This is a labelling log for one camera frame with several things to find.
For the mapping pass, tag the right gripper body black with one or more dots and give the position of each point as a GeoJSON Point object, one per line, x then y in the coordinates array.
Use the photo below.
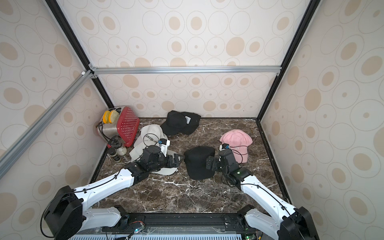
{"type": "Point", "coordinates": [212, 163]}

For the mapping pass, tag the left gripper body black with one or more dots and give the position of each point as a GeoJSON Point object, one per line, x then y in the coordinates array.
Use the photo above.
{"type": "Point", "coordinates": [162, 161]}

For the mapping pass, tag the black cap plain front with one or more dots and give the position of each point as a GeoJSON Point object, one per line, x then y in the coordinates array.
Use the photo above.
{"type": "Point", "coordinates": [195, 160]}

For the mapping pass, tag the pink LA cap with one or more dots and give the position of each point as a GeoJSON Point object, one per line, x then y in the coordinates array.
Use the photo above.
{"type": "Point", "coordinates": [238, 141]}

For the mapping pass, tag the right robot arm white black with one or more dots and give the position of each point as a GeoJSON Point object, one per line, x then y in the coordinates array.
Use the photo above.
{"type": "Point", "coordinates": [270, 204]}

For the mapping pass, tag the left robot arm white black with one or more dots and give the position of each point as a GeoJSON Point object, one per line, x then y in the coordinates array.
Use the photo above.
{"type": "Point", "coordinates": [69, 212]}

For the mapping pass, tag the white Colorado cap front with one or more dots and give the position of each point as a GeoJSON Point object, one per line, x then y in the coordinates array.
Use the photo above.
{"type": "Point", "coordinates": [136, 153]}

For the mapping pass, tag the black cap back left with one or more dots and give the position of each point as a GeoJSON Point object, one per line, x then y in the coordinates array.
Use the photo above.
{"type": "Point", "coordinates": [174, 124]}

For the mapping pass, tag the black cap with white label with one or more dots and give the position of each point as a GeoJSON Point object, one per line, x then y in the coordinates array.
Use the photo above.
{"type": "Point", "coordinates": [193, 122]}

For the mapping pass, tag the clear bottle black cap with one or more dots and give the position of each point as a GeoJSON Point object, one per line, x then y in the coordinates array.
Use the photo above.
{"type": "Point", "coordinates": [116, 143]}

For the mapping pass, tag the small dark bottle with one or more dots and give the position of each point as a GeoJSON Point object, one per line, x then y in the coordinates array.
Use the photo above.
{"type": "Point", "coordinates": [113, 155]}

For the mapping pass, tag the metal rack container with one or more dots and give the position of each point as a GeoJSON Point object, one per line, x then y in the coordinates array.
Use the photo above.
{"type": "Point", "coordinates": [107, 131]}

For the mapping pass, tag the yellow sponge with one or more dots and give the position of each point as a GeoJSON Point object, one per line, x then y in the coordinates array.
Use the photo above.
{"type": "Point", "coordinates": [110, 117]}

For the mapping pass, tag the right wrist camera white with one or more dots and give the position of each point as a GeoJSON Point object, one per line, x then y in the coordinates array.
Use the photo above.
{"type": "Point", "coordinates": [224, 147]}

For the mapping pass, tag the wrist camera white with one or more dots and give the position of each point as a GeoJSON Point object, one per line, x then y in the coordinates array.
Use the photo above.
{"type": "Point", "coordinates": [164, 144]}
{"type": "Point", "coordinates": [224, 147]}

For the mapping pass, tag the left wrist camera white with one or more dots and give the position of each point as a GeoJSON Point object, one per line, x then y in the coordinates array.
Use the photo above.
{"type": "Point", "coordinates": [164, 144]}

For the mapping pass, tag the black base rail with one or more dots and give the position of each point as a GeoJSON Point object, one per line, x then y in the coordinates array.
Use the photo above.
{"type": "Point", "coordinates": [227, 222]}

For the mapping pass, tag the horizontal aluminium rail back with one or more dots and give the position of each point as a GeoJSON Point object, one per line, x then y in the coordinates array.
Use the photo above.
{"type": "Point", "coordinates": [186, 70]}

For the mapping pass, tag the aluminium rail left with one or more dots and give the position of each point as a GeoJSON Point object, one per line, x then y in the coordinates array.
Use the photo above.
{"type": "Point", "coordinates": [20, 146]}

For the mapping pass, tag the black frame post left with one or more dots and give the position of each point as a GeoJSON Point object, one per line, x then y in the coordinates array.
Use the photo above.
{"type": "Point", "coordinates": [79, 50]}

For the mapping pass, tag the black frame post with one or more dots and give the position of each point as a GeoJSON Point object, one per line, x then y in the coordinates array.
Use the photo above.
{"type": "Point", "coordinates": [79, 50]}
{"type": "Point", "coordinates": [304, 23]}

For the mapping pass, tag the black frame post right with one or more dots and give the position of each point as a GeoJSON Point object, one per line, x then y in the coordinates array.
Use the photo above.
{"type": "Point", "coordinates": [304, 23]}

